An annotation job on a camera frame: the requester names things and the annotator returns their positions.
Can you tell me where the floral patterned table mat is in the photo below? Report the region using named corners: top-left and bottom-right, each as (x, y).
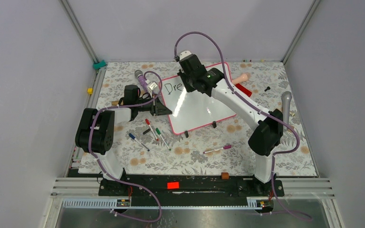
top-left (78, 62), bottom-right (318, 177)

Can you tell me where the pink framed whiteboard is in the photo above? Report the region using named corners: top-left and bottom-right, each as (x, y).
top-left (161, 75), bottom-right (236, 135)

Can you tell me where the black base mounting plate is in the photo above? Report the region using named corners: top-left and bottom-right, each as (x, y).
top-left (98, 174), bottom-right (285, 206)

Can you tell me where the aluminium slotted rail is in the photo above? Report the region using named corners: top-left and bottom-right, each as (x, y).
top-left (62, 198), bottom-right (266, 210)

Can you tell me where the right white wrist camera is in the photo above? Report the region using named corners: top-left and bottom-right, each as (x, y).
top-left (179, 50), bottom-right (192, 60)

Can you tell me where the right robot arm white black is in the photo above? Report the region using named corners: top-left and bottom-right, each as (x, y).
top-left (175, 51), bottom-right (283, 196)

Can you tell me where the red rectangular frame block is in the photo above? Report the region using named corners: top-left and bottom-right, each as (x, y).
top-left (235, 84), bottom-right (252, 97)

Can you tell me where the small brown block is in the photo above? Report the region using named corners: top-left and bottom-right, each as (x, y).
top-left (221, 172), bottom-right (230, 180)

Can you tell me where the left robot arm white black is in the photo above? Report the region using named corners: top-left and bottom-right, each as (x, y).
top-left (75, 85), bottom-right (173, 195)

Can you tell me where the small yellow cube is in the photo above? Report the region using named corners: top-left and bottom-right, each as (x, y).
top-left (87, 88), bottom-right (93, 95)

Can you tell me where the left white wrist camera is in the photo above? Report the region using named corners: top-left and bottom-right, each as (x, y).
top-left (146, 81), bottom-right (160, 97)

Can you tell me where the purple glitter microphone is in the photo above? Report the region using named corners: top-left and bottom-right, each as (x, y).
top-left (134, 70), bottom-right (150, 93)

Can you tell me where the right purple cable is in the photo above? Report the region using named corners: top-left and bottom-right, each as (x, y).
top-left (173, 31), bottom-right (314, 222)

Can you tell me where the green capped marker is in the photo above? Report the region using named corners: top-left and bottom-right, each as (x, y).
top-left (155, 128), bottom-right (171, 151)

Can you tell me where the red capped marker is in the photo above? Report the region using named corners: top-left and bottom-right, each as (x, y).
top-left (145, 119), bottom-right (159, 142)

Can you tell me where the blue capped marker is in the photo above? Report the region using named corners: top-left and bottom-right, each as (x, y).
top-left (128, 133), bottom-right (150, 151)

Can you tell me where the teal corner bracket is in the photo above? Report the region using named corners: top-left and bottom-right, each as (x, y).
top-left (93, 60), bottom-right (107, 70)

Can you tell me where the red tape label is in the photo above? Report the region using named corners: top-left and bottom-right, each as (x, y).
top-left (167, 181), bottom-right (180, 190)

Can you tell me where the pink capped marker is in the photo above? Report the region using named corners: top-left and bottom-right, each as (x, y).
top-left (203, 145), bottom-right (232, 154)

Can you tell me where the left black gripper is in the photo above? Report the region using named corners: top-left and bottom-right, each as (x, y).
top-left (134, 94), bottom-right (172, 116)

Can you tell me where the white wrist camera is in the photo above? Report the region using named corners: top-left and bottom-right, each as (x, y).
top-left (146, 81), bottom-right (160, 97)
top-left (179, 50), bottom-right (192, 60)

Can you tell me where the pink toy microphone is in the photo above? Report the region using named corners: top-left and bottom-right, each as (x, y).
top-left (232, 72), bottom-right (251, 85)

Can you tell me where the silver grey microphone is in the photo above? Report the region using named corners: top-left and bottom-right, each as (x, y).
top-left (281, 91), bottom-right (292, 125)

